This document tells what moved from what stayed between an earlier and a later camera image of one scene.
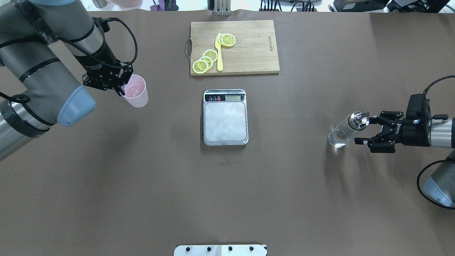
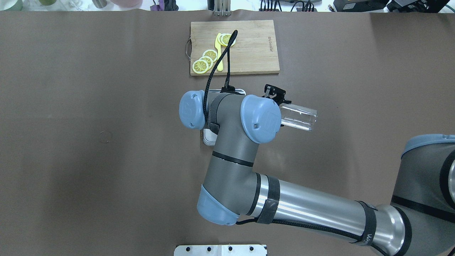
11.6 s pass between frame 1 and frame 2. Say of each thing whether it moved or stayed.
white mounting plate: stayed
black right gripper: moved
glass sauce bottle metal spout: moved
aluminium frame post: stayed
